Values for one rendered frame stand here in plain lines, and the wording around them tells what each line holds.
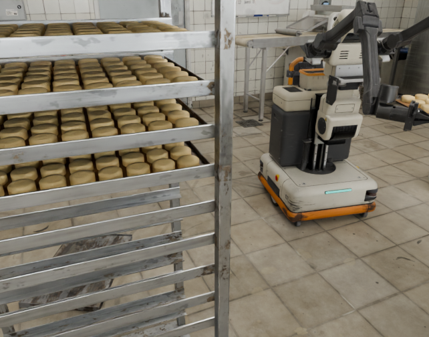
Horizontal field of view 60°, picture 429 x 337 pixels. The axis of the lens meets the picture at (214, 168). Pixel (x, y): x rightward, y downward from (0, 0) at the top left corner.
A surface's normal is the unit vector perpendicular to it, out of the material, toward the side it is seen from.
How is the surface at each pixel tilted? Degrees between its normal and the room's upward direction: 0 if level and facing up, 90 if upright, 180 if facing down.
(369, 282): 0
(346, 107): 98
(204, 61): 90
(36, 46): 90
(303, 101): 90
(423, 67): 90
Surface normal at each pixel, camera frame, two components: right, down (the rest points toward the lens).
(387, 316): 0.00, -0.90
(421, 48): -0.92, 0.17
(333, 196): 0.22, 0.42
